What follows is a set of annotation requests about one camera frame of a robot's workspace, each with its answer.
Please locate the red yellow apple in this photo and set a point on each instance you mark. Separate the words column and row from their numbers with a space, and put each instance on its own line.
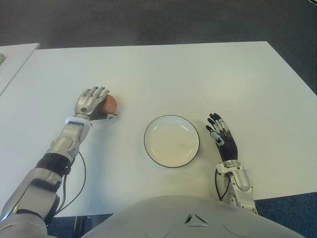
column 110, row 104

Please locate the small green item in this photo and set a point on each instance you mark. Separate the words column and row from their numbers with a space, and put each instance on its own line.
column 1, row 59

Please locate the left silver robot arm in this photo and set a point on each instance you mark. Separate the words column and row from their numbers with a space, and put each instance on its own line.
column 37, row 183

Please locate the white plate with black rim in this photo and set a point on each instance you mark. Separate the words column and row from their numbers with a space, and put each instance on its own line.
column 171, row 141

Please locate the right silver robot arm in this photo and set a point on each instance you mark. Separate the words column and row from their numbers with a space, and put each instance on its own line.
column 242, row 181

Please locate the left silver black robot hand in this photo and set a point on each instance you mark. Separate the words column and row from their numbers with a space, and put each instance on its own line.
column 86, row 104

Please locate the white grey robot torso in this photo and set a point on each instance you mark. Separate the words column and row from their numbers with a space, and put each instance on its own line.
column 173, row 218

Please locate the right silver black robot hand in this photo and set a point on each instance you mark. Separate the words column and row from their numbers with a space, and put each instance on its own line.
column 229, row 148

